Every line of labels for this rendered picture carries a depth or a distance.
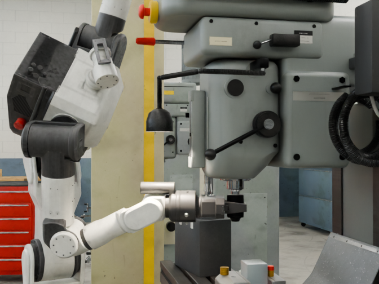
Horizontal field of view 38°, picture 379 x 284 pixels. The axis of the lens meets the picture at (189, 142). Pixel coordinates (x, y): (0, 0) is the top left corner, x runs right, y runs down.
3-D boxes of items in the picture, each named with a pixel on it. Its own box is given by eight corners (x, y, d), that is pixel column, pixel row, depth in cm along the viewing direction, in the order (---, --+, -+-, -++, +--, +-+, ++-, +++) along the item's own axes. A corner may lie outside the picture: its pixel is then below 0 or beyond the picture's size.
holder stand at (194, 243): (198, 277, 181) (198, 217, 182) (174, 264, 202) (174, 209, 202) (231, 274, 186) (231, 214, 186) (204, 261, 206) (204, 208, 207)
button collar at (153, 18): (151, 20, 145) (151, -2, 145) (148, 25, 151) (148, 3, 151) (158, 21, 146) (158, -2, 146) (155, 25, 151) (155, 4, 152)
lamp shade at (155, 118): (140, 131, 147) (140, 108, 147) (162, 132, 151) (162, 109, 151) (156, 131, 141) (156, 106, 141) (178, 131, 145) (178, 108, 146)
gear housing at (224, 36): (201, 54, 138) (201, 14, 139) (182, 67, 162) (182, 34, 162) (325, 58, 146) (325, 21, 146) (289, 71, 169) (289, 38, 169)
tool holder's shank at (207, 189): (205, 194, 188) (205, 162, 188) (202, 194, 191) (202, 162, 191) (214, 194, 189) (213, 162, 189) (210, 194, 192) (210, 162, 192)
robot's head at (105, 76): (89, 93, 156) (100, 73, 150) (83, 65, 161) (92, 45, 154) (111, 94, 159) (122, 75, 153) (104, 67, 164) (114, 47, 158)
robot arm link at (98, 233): (125, 239, 151) (65, 269, 154) (129, 225, 161) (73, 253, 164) (105, 207, 149) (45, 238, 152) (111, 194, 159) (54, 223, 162)
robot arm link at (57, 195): (35, 257, 151) (35, 180, 146) (48, 238, 164) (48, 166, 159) (77, 260, 151) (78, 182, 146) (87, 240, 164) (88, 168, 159)
